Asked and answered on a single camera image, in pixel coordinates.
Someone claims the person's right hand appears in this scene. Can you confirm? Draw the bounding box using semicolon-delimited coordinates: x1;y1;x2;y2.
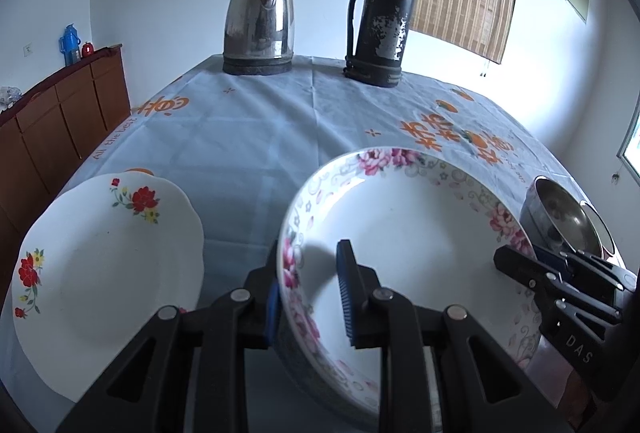
558;370;598;432

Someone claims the pink floral rim plate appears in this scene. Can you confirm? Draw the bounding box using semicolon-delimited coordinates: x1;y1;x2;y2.
276;147;541;431

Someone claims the brown wooden sideboard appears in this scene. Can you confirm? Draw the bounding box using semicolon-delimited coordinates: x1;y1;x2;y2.
0;45;130;293

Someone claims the black thermos flask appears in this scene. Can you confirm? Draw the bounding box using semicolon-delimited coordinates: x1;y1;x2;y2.
343;0;416;88

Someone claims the blue thermos jug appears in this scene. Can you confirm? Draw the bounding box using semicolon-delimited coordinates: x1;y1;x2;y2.
58;23;81;67

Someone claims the side window frame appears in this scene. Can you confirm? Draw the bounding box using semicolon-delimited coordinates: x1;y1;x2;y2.
616;97;640;184

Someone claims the crumpled plastic bag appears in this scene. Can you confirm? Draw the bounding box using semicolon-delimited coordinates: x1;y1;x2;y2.
0;86;22;111

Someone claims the red flower white plate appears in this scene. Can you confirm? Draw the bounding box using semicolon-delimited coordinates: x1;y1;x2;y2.
11;172;204;401

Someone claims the small red object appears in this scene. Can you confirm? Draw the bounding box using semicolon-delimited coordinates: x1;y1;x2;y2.
81;42;94;58

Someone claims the white enamel bowl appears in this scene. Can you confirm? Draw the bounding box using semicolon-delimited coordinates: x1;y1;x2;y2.
580;200;617;260

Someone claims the stainless steel bowl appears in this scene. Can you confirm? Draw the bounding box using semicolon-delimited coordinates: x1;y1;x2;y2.
520;176;603;259

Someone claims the stainless electric kettle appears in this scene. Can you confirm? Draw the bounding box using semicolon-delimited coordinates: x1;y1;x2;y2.
222;0;295;75

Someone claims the light blue printed tablecloth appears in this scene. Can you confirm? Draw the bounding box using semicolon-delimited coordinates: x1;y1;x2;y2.
73;57;580;305

